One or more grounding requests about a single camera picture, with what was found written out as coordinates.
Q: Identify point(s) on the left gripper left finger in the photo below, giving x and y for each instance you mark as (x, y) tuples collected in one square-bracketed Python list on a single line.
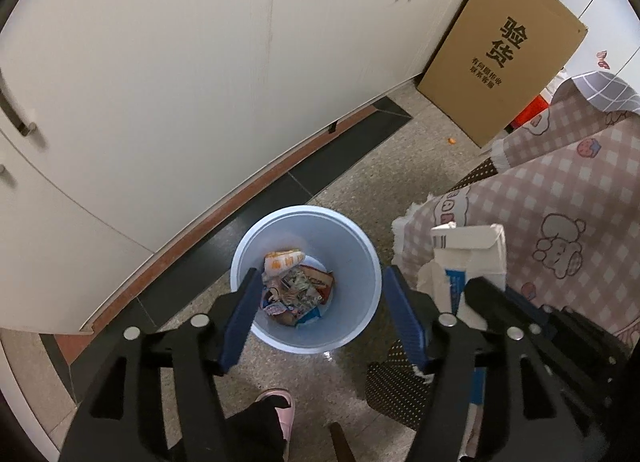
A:
[(121, 416)]

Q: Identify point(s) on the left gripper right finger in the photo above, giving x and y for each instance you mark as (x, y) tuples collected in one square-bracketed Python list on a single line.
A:
[(525, 415)]

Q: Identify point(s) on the white blue paper bag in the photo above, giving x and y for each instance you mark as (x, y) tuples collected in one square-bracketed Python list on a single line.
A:
[(461, 254)]

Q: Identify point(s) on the red brown snack bag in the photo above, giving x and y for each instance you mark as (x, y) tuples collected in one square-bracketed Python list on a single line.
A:
[(300, 295)]

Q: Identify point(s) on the pink blue snack wrapper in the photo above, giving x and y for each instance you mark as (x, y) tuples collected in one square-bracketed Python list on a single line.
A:
[(279, 262)]

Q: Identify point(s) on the light blue trash bin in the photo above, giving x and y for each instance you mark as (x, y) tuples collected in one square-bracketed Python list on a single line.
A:
[(332, 243)]

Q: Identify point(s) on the pink slipper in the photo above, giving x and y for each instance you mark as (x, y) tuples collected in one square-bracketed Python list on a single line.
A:
[(284, 403)]

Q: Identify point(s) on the pink plaid table skirt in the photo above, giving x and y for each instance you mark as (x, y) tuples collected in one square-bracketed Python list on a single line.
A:
[(565, 188)]

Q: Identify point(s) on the grey checked tablecloth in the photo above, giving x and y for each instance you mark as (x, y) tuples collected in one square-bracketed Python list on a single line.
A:
[(606, 92)]

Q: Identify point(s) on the white long floor cabinet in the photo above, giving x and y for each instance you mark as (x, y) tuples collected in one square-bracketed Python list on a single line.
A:
[(125, 121)]

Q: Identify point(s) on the brown cardboard box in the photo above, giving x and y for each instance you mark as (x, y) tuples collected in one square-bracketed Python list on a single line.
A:
[(498, 56)]

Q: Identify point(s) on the white wardrobe with butterflies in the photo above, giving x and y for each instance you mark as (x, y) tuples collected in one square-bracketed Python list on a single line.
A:
[(612, 41)]

